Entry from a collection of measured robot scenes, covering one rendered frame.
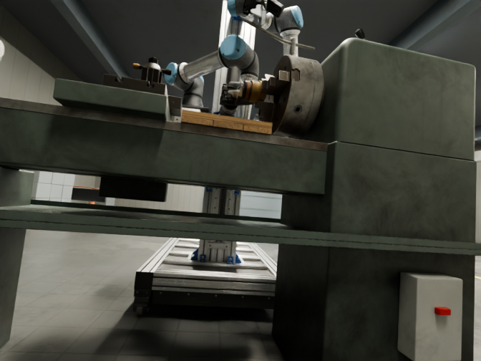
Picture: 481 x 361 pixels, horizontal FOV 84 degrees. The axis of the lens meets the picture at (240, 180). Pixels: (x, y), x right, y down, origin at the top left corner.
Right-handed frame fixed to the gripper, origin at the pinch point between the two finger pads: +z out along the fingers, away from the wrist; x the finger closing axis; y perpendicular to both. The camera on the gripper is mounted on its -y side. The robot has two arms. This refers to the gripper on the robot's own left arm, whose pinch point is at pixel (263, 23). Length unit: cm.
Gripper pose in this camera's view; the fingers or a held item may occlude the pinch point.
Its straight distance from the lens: 121.4
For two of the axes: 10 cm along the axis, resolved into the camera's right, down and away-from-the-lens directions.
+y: -9.7, -1.0, -2.1
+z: -0.1, 9.1, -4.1
